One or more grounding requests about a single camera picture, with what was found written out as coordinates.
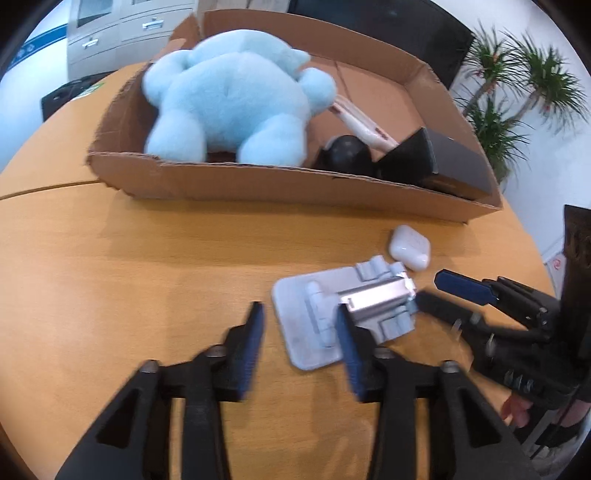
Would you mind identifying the grey drawer cabinet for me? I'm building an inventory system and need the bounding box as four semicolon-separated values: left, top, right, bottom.
67;0;198;81

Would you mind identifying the black flat screen monitor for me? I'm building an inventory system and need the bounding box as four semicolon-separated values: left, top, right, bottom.
287;0;475;88

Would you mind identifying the light blue plush toy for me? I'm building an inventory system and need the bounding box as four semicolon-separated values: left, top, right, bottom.
142;29;338;167

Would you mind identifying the clear white phone case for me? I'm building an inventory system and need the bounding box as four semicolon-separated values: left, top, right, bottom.
329;95;399;153

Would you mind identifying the spiky green potted plant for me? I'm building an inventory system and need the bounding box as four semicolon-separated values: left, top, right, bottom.
457;26;590;184

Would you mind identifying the green sticker label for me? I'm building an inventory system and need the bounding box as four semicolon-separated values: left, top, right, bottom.
72;81;104;101

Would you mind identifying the white earbuds charging case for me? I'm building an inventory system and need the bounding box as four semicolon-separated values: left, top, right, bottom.
388;225;431;272

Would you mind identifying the black round ball object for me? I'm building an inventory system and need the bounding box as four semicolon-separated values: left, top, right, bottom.
314;135;375;176

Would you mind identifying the shallow brown cardboard box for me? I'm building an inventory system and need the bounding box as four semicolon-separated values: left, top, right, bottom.
86;9;502;222

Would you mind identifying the white foldable phone stand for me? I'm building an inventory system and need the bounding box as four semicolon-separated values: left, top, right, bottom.
270;254;418;372

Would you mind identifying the black product box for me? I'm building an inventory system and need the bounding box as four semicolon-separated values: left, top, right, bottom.
376;127;493;201

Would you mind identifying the person's right hand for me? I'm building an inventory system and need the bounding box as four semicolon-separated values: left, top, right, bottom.
500;394;533;428

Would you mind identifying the black camera box green light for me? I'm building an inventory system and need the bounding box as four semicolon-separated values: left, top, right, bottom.
557;205;590;383

